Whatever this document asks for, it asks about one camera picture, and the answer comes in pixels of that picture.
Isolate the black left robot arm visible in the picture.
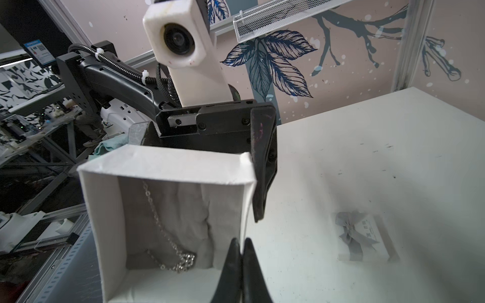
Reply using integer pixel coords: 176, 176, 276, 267
57, 41, 277, 221

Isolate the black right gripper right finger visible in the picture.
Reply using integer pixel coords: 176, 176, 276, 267
242, 238, 273, 303

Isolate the aluminium mounting rail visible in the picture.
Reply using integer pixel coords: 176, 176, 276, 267
17, 218, 103, 302

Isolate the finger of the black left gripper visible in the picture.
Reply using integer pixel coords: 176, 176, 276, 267
250, 105, 277, 222

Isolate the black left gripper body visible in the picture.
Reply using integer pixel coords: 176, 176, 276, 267
142, 100, 265, 154

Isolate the white mesh wall shelf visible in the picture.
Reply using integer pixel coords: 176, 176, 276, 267
233, 0, 350, 43

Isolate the white gift box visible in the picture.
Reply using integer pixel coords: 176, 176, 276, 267
330, 210, 400, 263
78, 145, 257, 302

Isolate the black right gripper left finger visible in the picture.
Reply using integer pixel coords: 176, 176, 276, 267
211, 238, 243, 303

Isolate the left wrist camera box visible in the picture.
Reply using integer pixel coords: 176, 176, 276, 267
143, 0, 233, 107

